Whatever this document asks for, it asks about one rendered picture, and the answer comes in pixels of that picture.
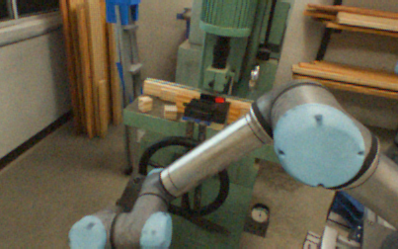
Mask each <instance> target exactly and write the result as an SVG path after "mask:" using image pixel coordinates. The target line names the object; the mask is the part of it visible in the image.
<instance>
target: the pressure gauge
mask: <svg viewBox="0 0 398 249"><path fill-rule="evenodd" d="M260 213H261V216H259V214H260ZM251 216H252V219H254V220H255V221H257V222H260V223H263V222H265V221H268V219H270V210H269V208H268V207H267V206H266V205H263V204H254V205H253V206H252V211H251Z"/></svg>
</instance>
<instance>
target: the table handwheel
mask: <svg viewBox="0 0 398 249"><path fill-rule="evenodd" d="M200 144H201V142H199V141H198V140H195V139H193V138H189V137H186V136H166V137H163V138H159V139H158V140H156V141H154V142H153V143H151V144H150V145H148V147H146V149H145V150H144V151H143V153H142V154H141V157H140V159H139V166H138V174H141V175H143V176H146V177H147V170H148V165H150V166H152V167H154V168H156V169H159V168H165V167H164V166H161V165H160V164H157V163H156V162H154V161H152V160H151V159H150V157H152V155H153V154H154V153H155V152H156V151H158V149H161V148H163V147H168V146H172V145H180V146H184V147H189V148H191V149H194V148H196V147H198V145H200ZM218 176H219V179H220V190H219V193H218V195H217V197H216V199H214V201H213V202H212V203H211V204H209V205H207V206H205V207H198V208H191V205H190V202H189V193H188V192H186V193H184V194H183V197H184V200H185V207H178V206H175V205H173V204H169V205H168V210H167V212H169V213H171V214H175V215H177V216H183V217H190V218H195V217H201V216H206V215H208V214H212V213H213V212H214V211H216V210H217V209H219V208H220V207H221V206H222V204H224V202H225V200H226V197H227V196H228V191H229V186H230V183H229V177H228V172H227V170H226V168H225V169H224V170H222V171H220V172H218Z"/></svg>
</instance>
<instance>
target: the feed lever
mask: <svg viewBox="0 0 398 249"><path fill-rule="evenodd" d="M277 2H278V0H273V2H272V6H271V11H270V16H269V19H268V26H267V30H266V34H265V41H264V43H259V46H258V49H257V53H256V59H262V60H265V61H268V60H269V58H270V55H271V49H272V45H271V44H268V41H269V37H270V31H271V27H272V21H273V17H274V14H275V7H276V4H277Z"/></svg>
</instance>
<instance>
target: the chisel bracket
mask: <svg viewBox="0 0 398 249"><path fill-rule="evenodd" d="M231 66H232V63H230V62H226V68H216V67H214V66H212V64H211V65H210V66H209V67H208V68H207V70H206V71H205V79H204V83H203V88H206V89H209V90H216V91H218V92H222V90H224V87H225V85H226V83H227V82H228V80H229V77H230V76H228V75H229V72H230V69H231ZM213 79H214V80H215V82H214V86H213V87H209V86H208V82H209V81H212V80H213Z"/></svg>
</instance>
